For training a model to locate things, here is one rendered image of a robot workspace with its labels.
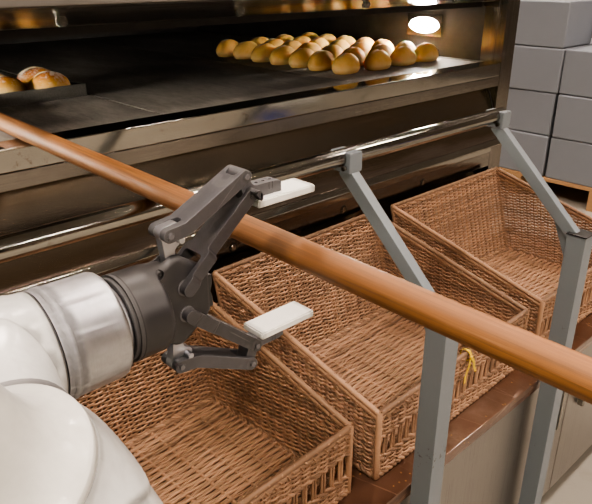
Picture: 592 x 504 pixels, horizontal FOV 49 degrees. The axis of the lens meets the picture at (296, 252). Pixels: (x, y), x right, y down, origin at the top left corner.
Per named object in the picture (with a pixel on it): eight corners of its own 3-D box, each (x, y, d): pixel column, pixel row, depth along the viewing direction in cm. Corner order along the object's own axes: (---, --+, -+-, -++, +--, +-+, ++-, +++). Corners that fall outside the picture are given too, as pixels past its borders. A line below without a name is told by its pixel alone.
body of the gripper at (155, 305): (82, 259, 53) (178, 230, 59) (95, 348, 56) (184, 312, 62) (129, 290, 48) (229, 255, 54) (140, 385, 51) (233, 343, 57)
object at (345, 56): (210, 56, 216) (209, 39, 214) (312, 45, 246) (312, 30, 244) (344, 76, 176) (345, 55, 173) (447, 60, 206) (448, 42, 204)
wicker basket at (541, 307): (380, 292, 189) (385, 203, 178) (485, 241, 225) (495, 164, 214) (535, 360, 157) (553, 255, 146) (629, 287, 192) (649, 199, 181)
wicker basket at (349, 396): (212, 377, 150) (205, 269, 139) (368, 297, 187) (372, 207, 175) (376, 486, 119) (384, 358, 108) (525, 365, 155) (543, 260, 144)
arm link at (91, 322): (27, 373, 53) (94, 346, 57) (78, 425, 47) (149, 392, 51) (7, 273, 50) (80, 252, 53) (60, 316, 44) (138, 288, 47)
